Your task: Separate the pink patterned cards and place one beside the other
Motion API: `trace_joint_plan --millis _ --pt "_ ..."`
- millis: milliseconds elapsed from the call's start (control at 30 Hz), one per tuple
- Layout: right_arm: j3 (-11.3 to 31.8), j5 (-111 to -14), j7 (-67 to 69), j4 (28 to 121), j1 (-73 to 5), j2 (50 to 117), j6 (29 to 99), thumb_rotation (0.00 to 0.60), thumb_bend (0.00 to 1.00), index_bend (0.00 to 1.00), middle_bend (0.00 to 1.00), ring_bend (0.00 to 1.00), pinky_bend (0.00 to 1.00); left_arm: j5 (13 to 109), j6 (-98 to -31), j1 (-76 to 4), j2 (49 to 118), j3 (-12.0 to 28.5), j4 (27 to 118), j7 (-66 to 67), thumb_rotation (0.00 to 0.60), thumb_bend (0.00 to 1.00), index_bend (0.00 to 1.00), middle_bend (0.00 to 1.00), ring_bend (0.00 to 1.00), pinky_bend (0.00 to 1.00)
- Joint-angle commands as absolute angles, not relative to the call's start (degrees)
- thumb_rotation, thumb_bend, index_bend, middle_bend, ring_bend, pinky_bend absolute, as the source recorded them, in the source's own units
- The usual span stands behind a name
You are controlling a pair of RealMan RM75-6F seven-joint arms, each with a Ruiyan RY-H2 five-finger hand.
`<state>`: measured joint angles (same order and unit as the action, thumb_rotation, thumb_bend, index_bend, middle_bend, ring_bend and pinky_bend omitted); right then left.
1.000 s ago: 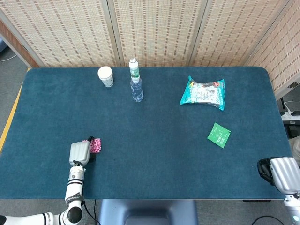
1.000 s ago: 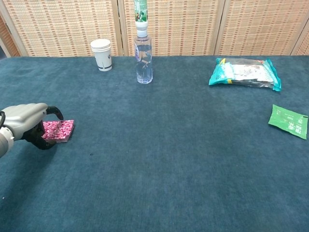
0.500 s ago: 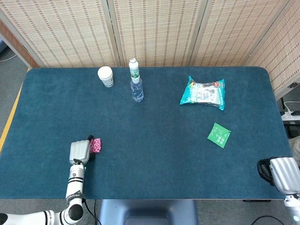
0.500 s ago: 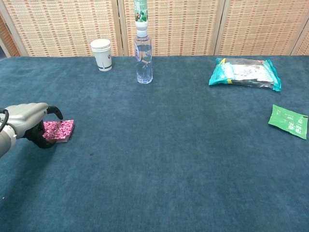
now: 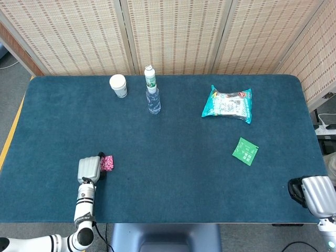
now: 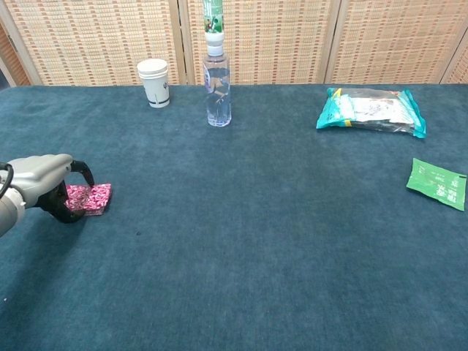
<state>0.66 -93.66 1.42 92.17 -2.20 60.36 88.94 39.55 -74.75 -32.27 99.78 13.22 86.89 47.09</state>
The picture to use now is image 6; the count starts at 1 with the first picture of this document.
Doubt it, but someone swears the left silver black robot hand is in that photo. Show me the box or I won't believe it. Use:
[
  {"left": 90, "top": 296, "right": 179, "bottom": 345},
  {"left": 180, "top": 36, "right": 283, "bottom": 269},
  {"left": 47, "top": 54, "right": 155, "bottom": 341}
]
[{"left": 4, "top": 153, "right": 97, "bottom": 224}]

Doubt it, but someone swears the woven folding screen panel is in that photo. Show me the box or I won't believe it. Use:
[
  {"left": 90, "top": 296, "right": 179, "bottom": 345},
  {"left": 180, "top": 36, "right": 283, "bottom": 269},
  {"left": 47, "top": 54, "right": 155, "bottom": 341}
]
[
  {"left": 439, "top": 35, "right": 468, "bottom": 86},
  {"left": 178, "top": 0, "right": 341, "bottom": 86},
  {"left": 0, "top": 0, "right": 184, "bottom": 87},
  {"left": 324, "top": 0, "right": 468, "bottom": 86},
  {"left": 0, "top": 22, "right": 31, "bottom": 88}
]

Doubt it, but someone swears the white paper cup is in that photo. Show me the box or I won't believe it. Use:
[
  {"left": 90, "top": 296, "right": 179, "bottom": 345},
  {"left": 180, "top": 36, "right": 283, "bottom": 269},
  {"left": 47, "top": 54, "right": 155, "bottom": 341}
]
[{"left": 136, "top": 58, "right": 172, "bottom": 109}]

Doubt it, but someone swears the clear plastic water bottle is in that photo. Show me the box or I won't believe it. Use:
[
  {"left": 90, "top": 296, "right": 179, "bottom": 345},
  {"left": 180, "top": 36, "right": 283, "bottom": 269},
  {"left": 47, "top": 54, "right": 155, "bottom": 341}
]
[{"left": 202, "top": 43, "right": 233, "bottom": 128}]

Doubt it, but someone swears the blue table cloth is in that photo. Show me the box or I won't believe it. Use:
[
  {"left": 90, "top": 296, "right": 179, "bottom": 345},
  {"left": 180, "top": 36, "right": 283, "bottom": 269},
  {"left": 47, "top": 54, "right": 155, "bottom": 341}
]
[{"left": 0, "top": 83, "right": 468, "bottom": 351}]

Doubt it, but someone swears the upturned green label bottle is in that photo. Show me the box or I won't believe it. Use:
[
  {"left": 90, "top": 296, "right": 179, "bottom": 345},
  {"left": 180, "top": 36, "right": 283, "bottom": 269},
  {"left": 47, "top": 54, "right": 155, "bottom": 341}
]
[{"left": 202, "top": 0, "right": 225, "bottom": 48}]

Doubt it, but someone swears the teal snack bag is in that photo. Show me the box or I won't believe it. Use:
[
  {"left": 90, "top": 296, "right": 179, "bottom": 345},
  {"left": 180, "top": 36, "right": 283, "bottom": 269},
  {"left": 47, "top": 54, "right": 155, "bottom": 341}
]
[{"left": 315, "top": 86, "right": 428, "bottom": 140}]

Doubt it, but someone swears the green sachet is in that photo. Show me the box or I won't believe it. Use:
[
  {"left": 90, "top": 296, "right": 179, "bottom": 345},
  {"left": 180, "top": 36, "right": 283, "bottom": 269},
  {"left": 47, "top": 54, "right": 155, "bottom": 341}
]
[{"left": 405, "top": 157, "right": 468, "bottom": 212}]

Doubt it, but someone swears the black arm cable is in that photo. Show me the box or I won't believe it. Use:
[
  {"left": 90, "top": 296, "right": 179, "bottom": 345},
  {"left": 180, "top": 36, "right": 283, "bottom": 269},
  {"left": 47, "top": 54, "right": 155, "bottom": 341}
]
[{"left": 0, "top": 162, "right": 15, "bottom": 200}]

